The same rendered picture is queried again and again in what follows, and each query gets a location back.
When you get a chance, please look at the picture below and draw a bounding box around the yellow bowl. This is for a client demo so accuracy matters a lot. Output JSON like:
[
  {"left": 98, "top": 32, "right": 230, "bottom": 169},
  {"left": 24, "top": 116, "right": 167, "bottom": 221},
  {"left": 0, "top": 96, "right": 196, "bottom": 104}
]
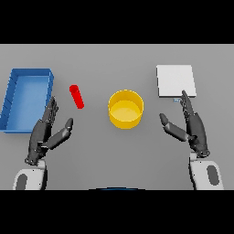
[{"left": 107, "top": 89, "right": 144, "bottom": 130}]

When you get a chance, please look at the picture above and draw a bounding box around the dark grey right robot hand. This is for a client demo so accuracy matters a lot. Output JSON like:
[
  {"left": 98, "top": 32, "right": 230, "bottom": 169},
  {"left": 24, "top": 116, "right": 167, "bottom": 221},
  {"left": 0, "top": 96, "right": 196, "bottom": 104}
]
[{"left": 159, "top": 90, "right": 211, "bottom": 158}]

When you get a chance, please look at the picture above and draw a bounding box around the pale square measuring scale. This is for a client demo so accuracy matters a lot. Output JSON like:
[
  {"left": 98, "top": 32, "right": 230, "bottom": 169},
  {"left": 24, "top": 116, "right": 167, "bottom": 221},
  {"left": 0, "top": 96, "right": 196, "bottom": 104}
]
[{"left": 155, "top": 64, "right": 197, "bottom": 102}]

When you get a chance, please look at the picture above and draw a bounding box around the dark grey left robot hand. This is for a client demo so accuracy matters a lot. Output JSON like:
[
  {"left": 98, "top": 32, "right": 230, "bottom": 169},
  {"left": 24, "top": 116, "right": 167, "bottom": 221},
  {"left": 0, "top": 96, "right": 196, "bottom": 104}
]
[{"left": 25, "top": 96, "right": 74, "bottom": 166}]

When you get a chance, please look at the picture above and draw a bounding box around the red beaker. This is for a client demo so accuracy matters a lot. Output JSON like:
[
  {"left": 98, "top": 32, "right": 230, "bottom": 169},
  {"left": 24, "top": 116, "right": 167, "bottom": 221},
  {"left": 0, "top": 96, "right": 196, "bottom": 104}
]
[{"left": 69, "top": 84, "right": 85, "bottom": 110}]

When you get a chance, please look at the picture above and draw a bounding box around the blue rectangular tray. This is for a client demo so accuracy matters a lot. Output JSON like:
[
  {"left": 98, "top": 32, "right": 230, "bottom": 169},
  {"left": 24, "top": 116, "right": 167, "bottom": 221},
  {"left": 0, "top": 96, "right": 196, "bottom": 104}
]
[{"left": 0, "top": 68, "right": 55, "bottom": 134}]

